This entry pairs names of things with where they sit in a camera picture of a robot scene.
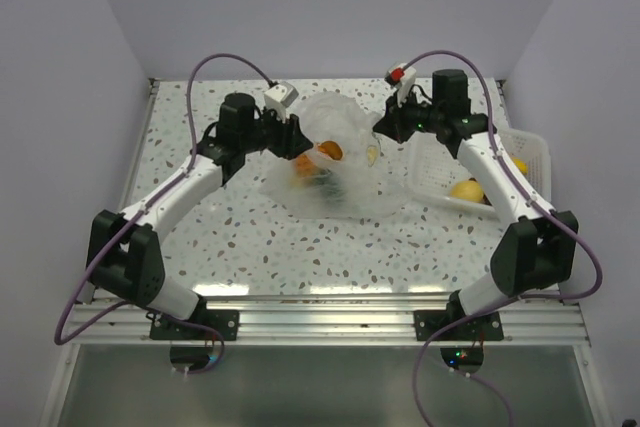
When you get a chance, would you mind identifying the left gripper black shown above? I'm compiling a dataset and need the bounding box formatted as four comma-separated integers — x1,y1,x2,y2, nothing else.
240,105,312,160

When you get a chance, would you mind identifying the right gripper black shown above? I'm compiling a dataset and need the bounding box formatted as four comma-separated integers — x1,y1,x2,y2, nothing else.
374,87,445,145

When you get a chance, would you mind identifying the orange fake pineapple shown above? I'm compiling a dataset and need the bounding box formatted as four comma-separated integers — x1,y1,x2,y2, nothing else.
292,151,344,204

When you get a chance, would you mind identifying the brown fake kiwi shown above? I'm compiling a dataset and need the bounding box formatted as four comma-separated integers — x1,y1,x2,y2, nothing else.
317,140,344,161

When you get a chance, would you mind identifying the clear printed plastic bag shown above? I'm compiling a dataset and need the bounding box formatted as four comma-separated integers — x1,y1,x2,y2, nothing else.
261,92,408,219

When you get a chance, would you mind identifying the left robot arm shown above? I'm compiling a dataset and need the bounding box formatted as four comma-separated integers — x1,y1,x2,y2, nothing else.
87,84,312,340

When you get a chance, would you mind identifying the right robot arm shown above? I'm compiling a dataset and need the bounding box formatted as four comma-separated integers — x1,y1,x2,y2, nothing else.
373,64,578,340

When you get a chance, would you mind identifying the yellow fake pear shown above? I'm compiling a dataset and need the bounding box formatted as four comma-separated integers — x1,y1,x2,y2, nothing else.
449,179,485,204

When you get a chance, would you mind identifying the yellow fake mango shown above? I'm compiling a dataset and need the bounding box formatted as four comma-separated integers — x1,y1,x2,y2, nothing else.
511,157,528,176

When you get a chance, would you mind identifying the white plastic basket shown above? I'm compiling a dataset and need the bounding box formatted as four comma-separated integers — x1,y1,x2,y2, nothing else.
407,128,553,225

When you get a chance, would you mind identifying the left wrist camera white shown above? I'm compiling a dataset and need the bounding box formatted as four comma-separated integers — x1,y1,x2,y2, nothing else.
263,82,299,122

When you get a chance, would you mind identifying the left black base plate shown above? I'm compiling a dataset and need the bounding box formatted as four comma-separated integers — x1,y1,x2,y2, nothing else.
146,309,240,341

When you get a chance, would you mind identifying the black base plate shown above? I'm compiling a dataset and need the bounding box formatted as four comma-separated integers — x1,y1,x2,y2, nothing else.
413,308,505,342
146,309,240,341

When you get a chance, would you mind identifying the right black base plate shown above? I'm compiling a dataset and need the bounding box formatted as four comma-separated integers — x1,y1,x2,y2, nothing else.
413,308,505,342

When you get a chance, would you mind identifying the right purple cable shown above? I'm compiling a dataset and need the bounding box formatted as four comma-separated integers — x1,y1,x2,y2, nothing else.
407,50,604,427

